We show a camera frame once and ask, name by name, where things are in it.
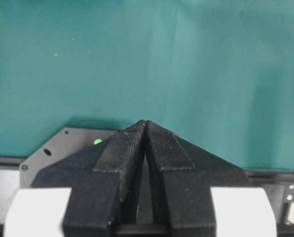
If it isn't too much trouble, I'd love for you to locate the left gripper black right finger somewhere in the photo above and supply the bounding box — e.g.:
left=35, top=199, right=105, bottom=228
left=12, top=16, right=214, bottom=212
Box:
left=145, top=121, right=251, bottom=237

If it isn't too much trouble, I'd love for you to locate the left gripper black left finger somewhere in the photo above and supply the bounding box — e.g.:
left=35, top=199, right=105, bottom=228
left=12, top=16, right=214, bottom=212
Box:
left=32, top=120, right=146, bottom=237

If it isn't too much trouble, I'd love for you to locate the green table cloth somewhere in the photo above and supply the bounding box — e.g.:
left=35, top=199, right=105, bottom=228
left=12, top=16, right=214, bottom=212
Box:
left=0, top=0, right=294, bottom=170

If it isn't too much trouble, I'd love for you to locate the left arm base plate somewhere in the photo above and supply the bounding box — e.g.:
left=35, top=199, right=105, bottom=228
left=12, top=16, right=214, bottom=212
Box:
left=20, top=127, right=116, bottom=188

